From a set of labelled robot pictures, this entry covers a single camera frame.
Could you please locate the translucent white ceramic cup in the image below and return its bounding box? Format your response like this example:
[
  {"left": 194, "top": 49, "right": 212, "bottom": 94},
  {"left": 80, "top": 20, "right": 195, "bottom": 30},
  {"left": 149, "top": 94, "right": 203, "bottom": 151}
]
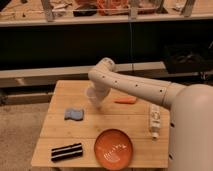
[{"left": 86, "top": 87, "right": 100, "bottom": 108}]

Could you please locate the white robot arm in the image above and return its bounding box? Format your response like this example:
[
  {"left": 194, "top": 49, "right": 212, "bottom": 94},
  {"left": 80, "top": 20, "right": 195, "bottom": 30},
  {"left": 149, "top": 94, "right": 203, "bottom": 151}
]
[{"left": 88, "top": 58, "right": 213, "bottom": 171}]

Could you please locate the orange carrot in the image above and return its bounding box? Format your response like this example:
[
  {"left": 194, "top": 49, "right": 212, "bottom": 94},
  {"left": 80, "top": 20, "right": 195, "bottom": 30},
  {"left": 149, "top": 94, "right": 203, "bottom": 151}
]
[{"left": 113, "top": 96, "right": 137, "bottom": 104}]

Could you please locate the blue sponge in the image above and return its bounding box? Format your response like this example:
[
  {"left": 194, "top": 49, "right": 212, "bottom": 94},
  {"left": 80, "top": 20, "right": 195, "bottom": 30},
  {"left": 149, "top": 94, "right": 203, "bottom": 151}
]
[{"left": 64, "top": 108, "right": 84, "bottom": 121}]

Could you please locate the wooden folding table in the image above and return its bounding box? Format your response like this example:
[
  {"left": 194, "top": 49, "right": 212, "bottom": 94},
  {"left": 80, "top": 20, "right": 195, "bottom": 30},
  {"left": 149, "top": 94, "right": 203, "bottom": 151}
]
[{"left": 30, "top": 79, "right": 172, "bottom": 169}]

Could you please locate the white bottle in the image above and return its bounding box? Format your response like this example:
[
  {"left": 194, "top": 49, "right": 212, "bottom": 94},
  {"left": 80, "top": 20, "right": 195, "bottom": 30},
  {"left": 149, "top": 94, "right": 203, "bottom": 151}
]
[{"left": 149, "top": 104, "right": 161, "bottom": 139}]

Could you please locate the orange plate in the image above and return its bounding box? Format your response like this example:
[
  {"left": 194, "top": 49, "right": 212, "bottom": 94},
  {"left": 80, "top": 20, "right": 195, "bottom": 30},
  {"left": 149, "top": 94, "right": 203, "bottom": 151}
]
[{"left": 94, "top": 129, "right": 133, "bottom": 171}]

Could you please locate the black striped box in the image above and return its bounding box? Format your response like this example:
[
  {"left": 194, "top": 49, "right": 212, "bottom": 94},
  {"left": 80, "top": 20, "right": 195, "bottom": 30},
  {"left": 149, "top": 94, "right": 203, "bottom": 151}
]
[{"left": 51, "top": 143, "right": 83, "bottom": 162}]

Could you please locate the long workbench shelf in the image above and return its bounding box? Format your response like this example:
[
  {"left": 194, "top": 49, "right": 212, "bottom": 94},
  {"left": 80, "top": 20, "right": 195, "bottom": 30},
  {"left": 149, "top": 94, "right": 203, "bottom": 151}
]
[{"left": 0, "top": 0, "right": 213, "bottom": 27}]

